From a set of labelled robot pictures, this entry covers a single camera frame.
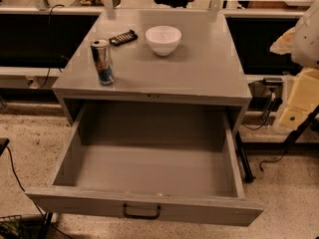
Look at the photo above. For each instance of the black drawer handle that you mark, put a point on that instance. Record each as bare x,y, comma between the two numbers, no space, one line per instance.
141,212

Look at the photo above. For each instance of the white ceramic bowl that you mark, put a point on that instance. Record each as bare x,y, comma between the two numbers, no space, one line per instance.
163,40

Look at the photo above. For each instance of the black snack bar wrapper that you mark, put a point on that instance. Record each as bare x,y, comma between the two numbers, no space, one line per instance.
123,38

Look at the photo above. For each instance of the open grey top drawer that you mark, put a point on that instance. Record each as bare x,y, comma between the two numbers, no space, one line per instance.
180,157

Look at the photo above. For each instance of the silver blue redbull can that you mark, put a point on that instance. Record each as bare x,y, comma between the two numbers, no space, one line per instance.
102,58

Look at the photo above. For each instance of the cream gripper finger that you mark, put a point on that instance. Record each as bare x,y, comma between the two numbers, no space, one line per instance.
303,99
283,45

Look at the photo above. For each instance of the grey cabinet body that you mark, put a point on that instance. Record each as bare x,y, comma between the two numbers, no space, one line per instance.
203,69

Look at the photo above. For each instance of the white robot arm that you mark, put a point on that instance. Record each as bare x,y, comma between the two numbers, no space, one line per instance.
302,43

